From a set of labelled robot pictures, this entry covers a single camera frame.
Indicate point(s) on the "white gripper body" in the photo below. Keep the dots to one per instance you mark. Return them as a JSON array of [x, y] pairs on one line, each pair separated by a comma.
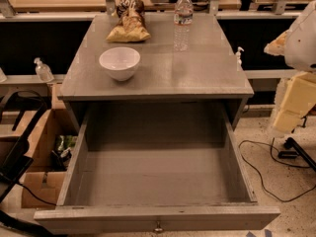
[[302, 44]]

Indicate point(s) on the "grey wooden cabinet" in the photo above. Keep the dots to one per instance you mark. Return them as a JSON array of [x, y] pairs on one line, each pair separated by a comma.
[[207, 70]]

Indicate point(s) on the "metal drawer knob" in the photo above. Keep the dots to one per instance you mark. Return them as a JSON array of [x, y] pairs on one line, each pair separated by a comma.
[[158, 229]]

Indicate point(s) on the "yellow brown chip bag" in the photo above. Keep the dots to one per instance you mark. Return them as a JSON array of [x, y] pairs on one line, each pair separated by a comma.
[[131, 23]]

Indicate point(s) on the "white ceramic bowl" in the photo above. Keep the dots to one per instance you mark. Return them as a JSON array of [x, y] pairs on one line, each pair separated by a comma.
[[120, 63]]

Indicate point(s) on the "brown cardboard box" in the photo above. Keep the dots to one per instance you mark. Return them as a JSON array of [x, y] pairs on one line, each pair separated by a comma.
[[51, 146]]

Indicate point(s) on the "small white pump bottle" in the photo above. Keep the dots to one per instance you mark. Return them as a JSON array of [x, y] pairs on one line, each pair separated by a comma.
[[238, 57]]

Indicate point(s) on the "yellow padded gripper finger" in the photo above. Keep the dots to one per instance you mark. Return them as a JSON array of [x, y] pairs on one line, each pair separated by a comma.
[[298, 100], [276, 47]]

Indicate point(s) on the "clear soap dispenser bottle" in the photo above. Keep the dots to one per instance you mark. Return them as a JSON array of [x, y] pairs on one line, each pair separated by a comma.
[[43, 71]]

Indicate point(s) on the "open grey top drawer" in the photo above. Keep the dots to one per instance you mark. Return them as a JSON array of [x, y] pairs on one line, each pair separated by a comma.
[[138, 163]]

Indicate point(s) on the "clear plastic water bottle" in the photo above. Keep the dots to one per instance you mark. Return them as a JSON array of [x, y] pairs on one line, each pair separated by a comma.
[[183, 18]]

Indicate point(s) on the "black chair frame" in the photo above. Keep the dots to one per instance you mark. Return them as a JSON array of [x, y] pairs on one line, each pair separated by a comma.
[[13, 159]]

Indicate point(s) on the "black floor stand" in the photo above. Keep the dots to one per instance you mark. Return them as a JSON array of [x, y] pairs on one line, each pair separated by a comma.
[[292, 149]]

